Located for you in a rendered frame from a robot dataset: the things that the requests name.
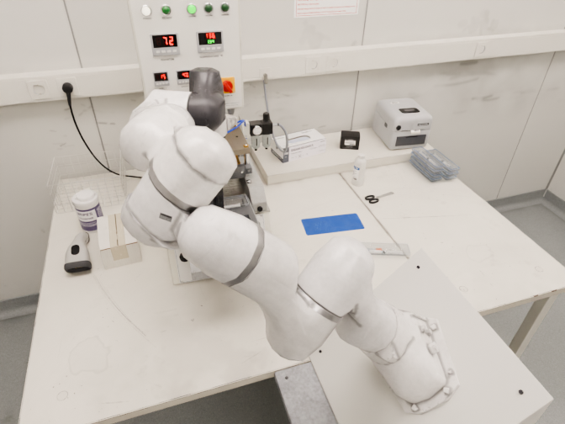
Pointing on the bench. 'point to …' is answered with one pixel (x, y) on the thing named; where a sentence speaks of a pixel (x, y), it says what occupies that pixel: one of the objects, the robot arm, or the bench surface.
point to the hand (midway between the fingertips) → (216, 197)
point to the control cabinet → (188, 45)
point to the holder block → (245, 213)
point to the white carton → (299, 145)
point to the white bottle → (359, 170)
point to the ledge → (330, 158)
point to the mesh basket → (92, 180)
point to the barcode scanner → (78, 254)
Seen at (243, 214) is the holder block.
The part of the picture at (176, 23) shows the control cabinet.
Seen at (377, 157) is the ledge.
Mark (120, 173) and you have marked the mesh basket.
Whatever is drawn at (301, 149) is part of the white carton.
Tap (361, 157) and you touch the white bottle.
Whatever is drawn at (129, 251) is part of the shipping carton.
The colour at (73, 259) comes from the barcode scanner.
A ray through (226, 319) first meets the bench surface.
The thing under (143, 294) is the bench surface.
